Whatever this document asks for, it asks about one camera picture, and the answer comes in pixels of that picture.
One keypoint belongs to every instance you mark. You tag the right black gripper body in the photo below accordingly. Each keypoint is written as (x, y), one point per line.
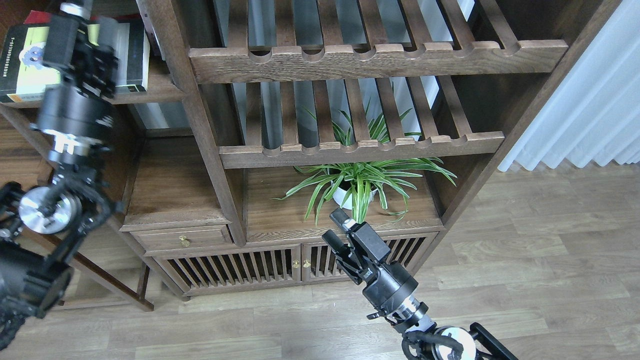
(389, 287)

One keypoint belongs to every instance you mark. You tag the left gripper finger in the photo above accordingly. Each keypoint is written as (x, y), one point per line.
(107, 38)

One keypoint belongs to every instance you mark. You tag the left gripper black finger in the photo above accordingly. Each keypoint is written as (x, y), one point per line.
(67, 43)

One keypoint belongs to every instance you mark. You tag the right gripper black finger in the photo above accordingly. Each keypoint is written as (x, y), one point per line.
(368, 246)

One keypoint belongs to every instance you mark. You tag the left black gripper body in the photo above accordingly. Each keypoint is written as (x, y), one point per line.
(77, 112)

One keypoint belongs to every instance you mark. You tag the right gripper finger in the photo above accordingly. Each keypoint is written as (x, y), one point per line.
(343, 253)

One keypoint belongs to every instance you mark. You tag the red paperback book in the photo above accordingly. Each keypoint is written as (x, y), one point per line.
(42, 17)

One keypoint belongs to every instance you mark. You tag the black and green book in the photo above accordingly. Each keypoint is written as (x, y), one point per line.
(24, 78)

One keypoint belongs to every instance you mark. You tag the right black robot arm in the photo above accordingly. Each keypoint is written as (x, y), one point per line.
(423, 339)

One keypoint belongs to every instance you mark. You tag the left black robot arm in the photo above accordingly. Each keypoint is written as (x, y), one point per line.
(43, 228)

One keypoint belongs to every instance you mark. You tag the upright white book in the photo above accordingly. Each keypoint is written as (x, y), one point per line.
(143, 10)

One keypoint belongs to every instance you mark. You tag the white plant pot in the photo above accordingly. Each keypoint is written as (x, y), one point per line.
(342, 197)

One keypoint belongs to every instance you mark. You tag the green spider plant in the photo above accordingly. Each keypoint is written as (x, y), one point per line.
(362, 180)

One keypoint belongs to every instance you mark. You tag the dark wooden bookshelf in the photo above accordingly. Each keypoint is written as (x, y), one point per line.
(251, 89)

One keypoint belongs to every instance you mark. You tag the brass drawer knob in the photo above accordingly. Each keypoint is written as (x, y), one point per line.
(184, 241)

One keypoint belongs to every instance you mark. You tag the white curtain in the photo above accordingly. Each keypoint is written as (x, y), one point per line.
(594, 115)

